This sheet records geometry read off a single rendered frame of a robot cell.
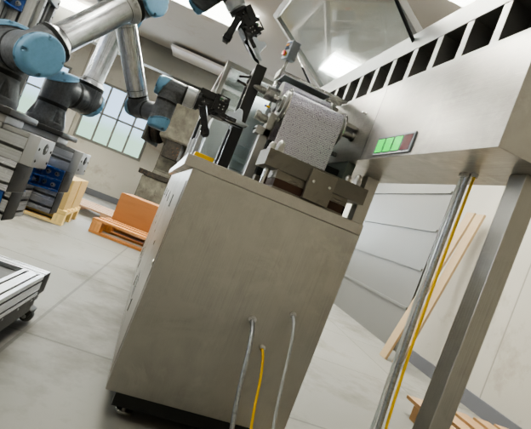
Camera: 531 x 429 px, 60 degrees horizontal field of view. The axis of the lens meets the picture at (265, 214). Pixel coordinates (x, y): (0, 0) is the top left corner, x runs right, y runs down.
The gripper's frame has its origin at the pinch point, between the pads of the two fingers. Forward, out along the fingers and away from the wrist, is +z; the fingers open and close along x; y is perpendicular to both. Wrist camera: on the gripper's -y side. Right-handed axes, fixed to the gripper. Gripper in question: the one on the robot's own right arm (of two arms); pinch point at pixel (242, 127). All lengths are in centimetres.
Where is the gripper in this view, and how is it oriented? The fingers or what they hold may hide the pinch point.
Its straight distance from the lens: 178.9
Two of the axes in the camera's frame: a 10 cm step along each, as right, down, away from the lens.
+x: -2.3, -0.8, 9.7
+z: 9.0, 3.6, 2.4
